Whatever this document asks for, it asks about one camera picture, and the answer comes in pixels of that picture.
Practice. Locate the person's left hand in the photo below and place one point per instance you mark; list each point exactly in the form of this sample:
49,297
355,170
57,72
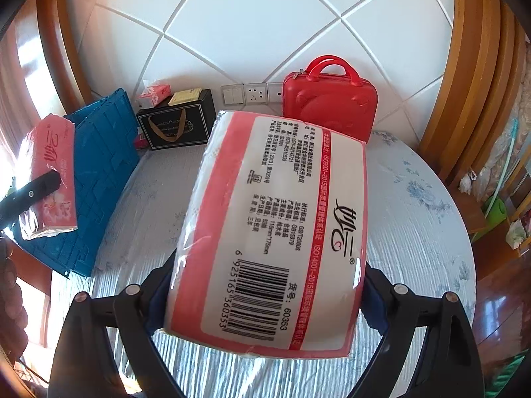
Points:
9,294

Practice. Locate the large pink white tissue pack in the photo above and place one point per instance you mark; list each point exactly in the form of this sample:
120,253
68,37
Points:
265,236

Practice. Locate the white wall switch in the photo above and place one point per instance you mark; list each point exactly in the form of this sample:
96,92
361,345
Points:
232,94

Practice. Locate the wooden padded headboard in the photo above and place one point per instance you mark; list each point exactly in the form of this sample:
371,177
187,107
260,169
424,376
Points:
477,91

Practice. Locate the small pink packet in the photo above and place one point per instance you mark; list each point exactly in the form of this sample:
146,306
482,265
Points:
140,140

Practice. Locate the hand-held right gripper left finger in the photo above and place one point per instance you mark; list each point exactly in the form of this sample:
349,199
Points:
156,303

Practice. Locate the yellow flat box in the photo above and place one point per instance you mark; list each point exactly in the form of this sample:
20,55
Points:
184,96

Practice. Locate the white wall socket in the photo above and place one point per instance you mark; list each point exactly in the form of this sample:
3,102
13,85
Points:
256,93
275,92

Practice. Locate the wooden nightstand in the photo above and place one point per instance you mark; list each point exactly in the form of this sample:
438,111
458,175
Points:
471,211

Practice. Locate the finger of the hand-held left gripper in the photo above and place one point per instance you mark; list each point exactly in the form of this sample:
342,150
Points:
29,197

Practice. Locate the pink floral tissue pack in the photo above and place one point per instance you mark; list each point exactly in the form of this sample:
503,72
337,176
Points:
56,149

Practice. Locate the small pink tissue pack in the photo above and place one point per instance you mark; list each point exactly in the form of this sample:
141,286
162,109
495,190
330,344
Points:
153,93

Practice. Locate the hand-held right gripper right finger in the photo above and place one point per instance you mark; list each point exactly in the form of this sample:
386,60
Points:
375,303

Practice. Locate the blue plastic folding crate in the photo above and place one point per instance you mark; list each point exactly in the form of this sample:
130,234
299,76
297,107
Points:
108,166

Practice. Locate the green plastic item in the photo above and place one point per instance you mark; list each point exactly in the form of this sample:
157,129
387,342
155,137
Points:
495,215

